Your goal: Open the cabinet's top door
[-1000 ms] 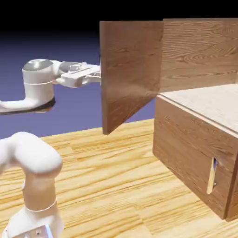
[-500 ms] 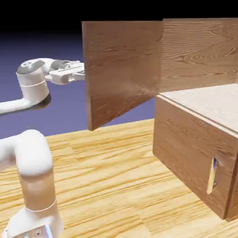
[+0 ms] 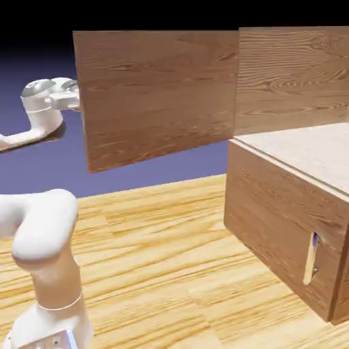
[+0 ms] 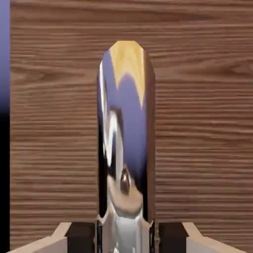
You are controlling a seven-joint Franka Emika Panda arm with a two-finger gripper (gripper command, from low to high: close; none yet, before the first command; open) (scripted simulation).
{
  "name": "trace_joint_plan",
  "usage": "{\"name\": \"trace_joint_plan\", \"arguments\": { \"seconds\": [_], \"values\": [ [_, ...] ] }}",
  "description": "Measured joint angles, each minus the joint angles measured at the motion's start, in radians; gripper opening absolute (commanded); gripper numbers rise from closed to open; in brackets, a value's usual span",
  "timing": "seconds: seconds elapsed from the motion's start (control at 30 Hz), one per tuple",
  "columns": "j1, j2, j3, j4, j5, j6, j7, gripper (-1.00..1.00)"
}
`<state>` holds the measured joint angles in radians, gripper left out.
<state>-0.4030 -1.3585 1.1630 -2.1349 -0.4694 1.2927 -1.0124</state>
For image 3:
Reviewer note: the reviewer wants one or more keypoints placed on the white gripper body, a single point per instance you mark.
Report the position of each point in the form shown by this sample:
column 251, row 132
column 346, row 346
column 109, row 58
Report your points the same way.
column 65, row 101

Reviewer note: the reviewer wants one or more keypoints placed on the large wooden cabinet door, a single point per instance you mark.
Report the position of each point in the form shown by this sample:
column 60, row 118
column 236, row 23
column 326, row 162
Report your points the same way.
column 155, row 101

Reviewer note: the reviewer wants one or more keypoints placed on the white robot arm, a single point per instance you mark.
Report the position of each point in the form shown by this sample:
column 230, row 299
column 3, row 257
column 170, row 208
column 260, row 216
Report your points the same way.
column 46, row 234

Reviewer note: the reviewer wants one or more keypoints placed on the wooden cabinet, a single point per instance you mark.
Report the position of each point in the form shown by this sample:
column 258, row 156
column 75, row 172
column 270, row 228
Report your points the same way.
column 289, row 81

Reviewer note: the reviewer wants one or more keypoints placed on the small wooden cabinet door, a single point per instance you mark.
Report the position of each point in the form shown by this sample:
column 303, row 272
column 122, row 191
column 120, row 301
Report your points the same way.
column 272, row 218

